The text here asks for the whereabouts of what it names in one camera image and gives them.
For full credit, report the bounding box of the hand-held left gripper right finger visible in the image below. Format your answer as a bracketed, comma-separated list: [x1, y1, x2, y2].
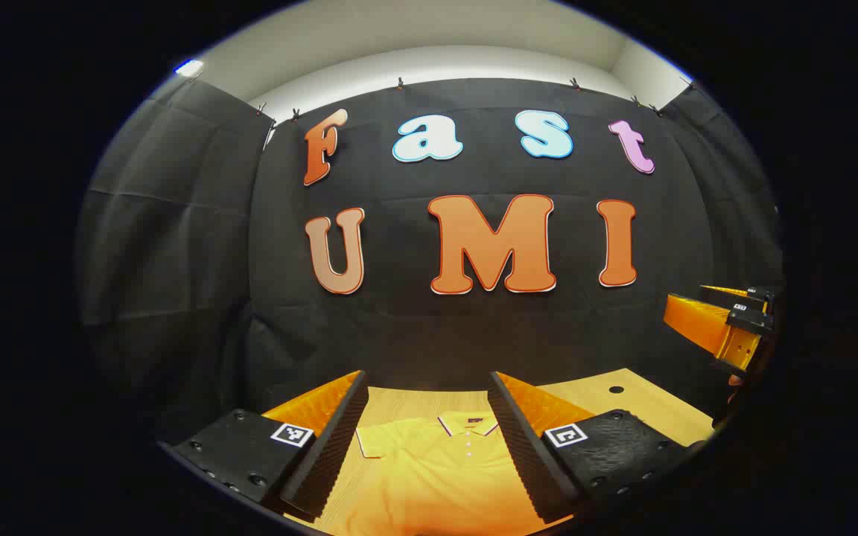
[486, 371, 707, 524]

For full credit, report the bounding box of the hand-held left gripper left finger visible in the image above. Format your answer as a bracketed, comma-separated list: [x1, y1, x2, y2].
[168, 370, 370, 520]

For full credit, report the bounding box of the orange T-shirt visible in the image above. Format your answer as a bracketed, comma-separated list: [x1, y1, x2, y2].
[321, 412, 575, 536]

